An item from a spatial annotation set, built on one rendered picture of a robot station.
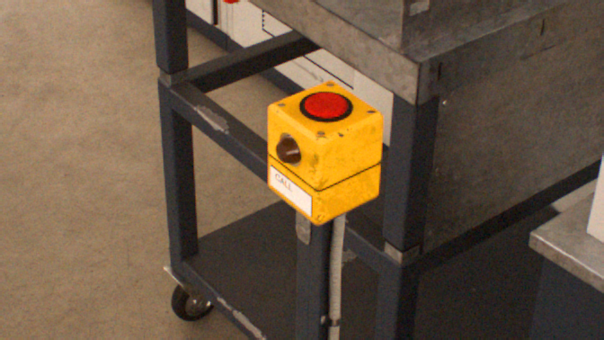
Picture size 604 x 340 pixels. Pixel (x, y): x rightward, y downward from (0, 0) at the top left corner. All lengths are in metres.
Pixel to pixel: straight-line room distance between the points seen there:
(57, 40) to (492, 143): 1.79
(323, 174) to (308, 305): 0.20
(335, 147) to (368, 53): 0.29
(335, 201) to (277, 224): 1.01
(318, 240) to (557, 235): 0.24
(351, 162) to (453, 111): 0.33
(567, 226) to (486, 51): 0.24
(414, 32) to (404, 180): 0.20
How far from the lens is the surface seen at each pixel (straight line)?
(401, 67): 1.24
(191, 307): 2.08
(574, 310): 1.18
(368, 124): 1.02
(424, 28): 1.24
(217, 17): 2.91
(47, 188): 2.47
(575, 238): 1.15
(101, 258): 2.27
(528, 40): 1.35
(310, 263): 1.13
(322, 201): 1.03
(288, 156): 1.01
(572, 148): 1.59
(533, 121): 1.48
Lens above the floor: 1.46
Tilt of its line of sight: 36 degrees down
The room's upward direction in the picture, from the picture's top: 1 degrees clockwise
